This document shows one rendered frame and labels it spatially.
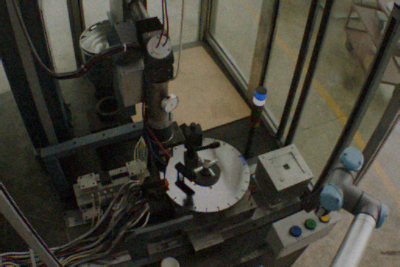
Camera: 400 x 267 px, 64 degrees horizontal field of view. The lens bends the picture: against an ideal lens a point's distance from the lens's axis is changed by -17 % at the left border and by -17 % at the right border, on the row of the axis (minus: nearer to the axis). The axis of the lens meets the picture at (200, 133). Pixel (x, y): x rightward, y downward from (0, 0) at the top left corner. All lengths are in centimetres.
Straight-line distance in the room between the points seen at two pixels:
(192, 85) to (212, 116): 24
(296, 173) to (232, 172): 28
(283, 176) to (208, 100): 63
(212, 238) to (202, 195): 18
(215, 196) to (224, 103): 69
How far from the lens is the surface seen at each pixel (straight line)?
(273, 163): 155
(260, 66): 176
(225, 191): 137
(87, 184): 148
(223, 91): 198
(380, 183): 292
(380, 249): 264
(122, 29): 107
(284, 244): 137
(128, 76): 100
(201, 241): 142
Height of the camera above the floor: 212
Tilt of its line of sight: 50 degrees down
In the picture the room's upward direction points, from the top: 5 degrees clockwise
